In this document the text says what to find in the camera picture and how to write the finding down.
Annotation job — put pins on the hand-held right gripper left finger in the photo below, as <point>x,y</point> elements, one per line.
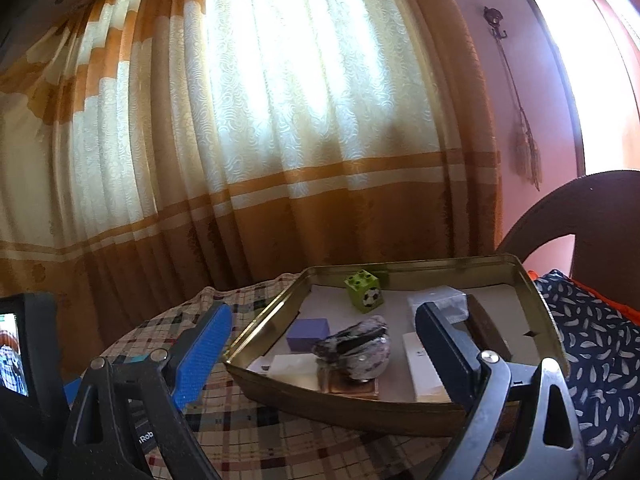
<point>200,355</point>

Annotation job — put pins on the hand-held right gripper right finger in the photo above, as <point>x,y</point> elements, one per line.
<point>442,342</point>

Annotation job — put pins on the clear plastic white box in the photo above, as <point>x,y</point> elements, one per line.
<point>435,300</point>

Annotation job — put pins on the grey pouch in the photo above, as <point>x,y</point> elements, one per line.
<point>357,352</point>

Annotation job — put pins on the green toy brick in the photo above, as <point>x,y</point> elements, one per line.
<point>364,292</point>

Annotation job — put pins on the plain white box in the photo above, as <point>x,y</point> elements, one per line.
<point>292,366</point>

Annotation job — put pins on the purple block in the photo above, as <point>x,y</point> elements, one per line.
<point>307,336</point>

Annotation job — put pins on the gold tin box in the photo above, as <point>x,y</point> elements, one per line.
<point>350,410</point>

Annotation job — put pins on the white box with red label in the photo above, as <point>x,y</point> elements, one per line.
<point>425,377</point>

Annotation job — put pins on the brown square coaster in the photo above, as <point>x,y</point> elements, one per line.
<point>350,389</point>

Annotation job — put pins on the plaid tablecloth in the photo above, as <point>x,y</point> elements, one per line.
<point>280,440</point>

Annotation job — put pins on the white paper lining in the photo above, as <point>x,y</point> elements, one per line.
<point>325,302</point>

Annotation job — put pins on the dark feather print cloth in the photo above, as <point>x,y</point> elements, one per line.
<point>600,360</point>

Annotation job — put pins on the orange cloth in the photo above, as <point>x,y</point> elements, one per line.
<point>620,305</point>

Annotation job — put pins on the tassel curtain tieback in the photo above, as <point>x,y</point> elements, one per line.
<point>525,145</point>

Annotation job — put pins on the dark wooden chair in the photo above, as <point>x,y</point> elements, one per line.
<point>607,200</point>

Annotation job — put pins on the orange and cream curtain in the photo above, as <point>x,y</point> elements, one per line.
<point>250,135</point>

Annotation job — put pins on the wooden window frame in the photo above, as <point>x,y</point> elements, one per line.
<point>579,150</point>

